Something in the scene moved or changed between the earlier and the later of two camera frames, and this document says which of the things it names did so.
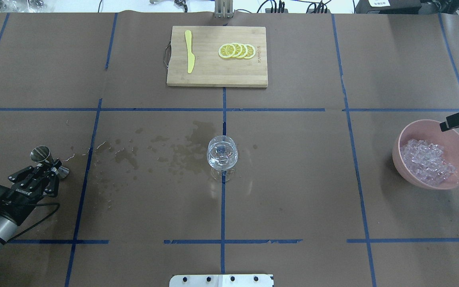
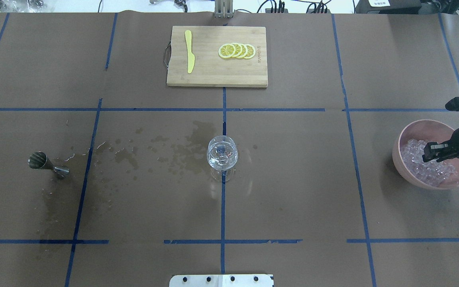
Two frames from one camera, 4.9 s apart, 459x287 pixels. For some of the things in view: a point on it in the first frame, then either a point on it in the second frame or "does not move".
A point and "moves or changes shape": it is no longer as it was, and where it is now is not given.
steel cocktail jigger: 42,154 moves or changes shape
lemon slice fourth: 226,50 does not move
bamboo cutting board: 209,68 does not move
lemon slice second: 244,51 does not move
